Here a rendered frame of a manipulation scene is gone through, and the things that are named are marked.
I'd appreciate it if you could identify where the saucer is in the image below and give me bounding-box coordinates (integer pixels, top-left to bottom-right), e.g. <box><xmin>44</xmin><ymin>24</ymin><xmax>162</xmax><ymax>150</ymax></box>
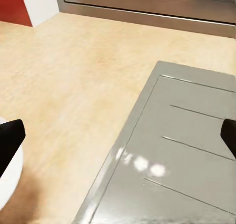
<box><xmin>0</xmin><ymin>116</ymin><xmax>23</xmax><ymax>211</ymax></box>

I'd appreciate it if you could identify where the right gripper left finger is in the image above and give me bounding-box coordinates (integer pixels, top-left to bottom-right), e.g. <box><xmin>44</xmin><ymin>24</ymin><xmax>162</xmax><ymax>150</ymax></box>
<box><xmin>0</xmin><ymin>119</ymin><xmax>26</xmax><ymax>178</ymax></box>

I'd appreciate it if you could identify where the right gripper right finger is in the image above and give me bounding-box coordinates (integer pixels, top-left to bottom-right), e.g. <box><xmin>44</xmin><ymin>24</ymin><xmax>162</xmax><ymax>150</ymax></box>
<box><xmin>220</xmin><ymin>118</ymin><xmax>236</xmax><ymax>158</ymax></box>

